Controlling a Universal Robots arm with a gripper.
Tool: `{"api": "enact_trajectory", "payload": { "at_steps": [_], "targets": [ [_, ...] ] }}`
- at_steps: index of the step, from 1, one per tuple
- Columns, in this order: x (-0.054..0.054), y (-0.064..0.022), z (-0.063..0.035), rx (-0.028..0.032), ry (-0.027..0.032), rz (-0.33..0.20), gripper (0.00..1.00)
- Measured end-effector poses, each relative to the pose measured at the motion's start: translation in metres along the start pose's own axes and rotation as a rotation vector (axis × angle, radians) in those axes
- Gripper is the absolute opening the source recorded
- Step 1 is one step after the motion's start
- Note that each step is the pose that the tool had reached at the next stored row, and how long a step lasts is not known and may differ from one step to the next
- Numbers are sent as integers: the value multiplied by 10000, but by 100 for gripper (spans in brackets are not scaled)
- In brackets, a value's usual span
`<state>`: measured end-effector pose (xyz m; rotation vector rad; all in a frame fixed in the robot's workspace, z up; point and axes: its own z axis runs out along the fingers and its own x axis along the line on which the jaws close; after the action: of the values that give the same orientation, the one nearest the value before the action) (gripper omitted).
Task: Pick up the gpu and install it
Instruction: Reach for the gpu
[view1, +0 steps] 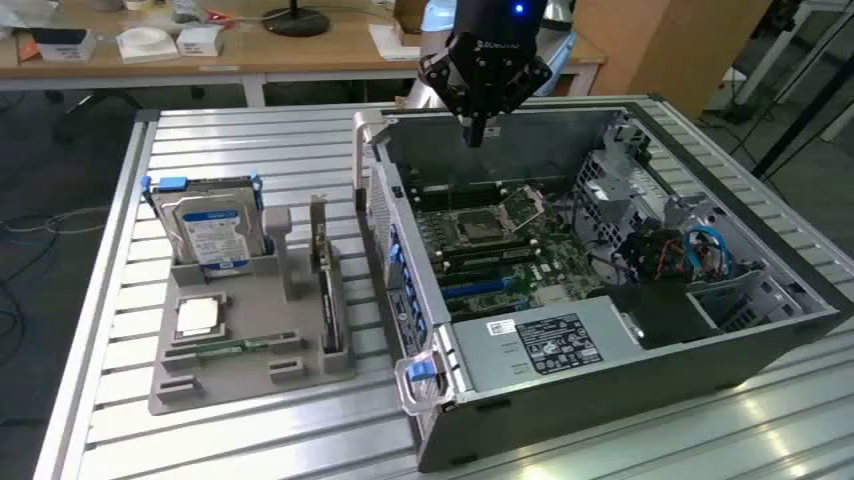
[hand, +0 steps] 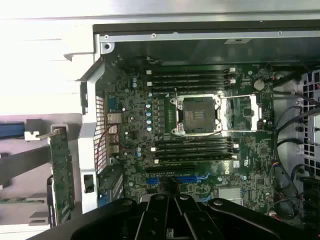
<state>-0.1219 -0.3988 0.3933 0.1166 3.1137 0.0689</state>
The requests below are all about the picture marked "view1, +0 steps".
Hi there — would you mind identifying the white paper stack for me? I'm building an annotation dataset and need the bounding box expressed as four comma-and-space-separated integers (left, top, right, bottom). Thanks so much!
368, 22, 423, 61

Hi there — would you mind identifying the silver CPU chip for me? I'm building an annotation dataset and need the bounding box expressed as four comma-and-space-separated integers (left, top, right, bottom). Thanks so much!
176, 298, 222, 337

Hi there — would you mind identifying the clear case latch blue button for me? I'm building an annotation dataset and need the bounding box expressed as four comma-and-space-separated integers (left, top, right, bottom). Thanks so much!
392, 344, 455, 416

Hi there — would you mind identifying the blue data wire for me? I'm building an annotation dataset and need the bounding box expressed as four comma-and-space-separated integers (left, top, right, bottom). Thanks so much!
685, 224, 735, 281

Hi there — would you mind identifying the white box round hollow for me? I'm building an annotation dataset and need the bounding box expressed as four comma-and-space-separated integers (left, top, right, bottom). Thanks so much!
116, 27, 181, 65

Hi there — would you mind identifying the grey printed parts rack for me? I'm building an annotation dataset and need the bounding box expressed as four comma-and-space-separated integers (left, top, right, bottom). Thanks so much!
146, 207, 359, 417

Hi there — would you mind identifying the silver hard disk blue label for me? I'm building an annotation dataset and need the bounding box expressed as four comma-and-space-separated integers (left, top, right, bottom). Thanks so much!
158, 192, 258, 279

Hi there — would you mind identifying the wooden desk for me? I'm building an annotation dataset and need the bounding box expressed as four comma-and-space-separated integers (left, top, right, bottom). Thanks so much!
0, 0, 608, 94

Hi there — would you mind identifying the metal socket cover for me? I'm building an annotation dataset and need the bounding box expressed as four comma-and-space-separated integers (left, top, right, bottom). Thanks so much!
496, 185, 547, 232

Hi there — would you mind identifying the green RAM stick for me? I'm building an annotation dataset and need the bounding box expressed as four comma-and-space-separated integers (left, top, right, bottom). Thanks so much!
165, 335, 301, 356

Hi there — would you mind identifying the CPU socket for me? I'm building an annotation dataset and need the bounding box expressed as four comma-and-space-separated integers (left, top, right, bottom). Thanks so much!
456, 209, 505, 241

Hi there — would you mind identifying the wooden cabinet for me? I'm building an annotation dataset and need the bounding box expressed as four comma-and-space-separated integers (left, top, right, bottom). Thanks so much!
572, 0, 741, 121

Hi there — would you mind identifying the blue plastic disk carrier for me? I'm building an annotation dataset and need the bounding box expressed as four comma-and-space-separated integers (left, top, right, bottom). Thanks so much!
140, 172, 276, 266

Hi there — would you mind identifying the black red power wire bundle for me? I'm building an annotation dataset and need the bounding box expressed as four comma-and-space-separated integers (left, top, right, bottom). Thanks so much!
612, 227, 692, 286

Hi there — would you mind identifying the grey power supply unit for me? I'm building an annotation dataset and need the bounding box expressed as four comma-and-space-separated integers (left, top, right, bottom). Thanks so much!
447, 294, 645, 396

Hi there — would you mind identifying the grey metal disk bay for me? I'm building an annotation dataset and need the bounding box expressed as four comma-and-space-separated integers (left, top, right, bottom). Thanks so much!
572, 122, 672, 236

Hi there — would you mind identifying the black nvidia graphics card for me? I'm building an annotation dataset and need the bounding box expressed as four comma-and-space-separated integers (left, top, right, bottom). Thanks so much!
308, 193, 348, 354

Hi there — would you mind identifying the green motherboard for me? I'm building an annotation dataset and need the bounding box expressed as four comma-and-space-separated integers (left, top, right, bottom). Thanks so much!
405, 169, 601, 321

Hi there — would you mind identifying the black lamp base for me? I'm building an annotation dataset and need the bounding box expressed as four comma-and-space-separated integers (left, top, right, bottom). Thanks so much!
260, 0, 332, 37

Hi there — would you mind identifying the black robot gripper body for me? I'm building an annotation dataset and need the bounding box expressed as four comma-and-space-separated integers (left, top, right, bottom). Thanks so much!
444, 0, 545, 119

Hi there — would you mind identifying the brown cardboard box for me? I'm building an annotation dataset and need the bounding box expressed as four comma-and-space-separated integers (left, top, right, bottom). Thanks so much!
392, 0, 435, 36

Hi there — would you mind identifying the blue expansion slot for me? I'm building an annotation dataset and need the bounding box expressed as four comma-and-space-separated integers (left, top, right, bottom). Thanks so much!
443, 279, 509, 301

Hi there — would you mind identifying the black power supply label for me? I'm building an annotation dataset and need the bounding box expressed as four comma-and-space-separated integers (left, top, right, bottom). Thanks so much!
512, 313, 605, 377

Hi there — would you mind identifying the white box black lid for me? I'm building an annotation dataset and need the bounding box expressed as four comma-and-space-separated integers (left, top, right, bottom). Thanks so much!
36, 28, 98, 64

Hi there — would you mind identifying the black office chair base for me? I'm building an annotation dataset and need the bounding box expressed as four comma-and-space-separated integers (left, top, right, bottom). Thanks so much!
45, 89, 145, 146

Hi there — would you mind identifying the dark grey open PC case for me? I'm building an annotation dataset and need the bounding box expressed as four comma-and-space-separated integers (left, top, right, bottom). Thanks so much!
350, 94, 843, 474

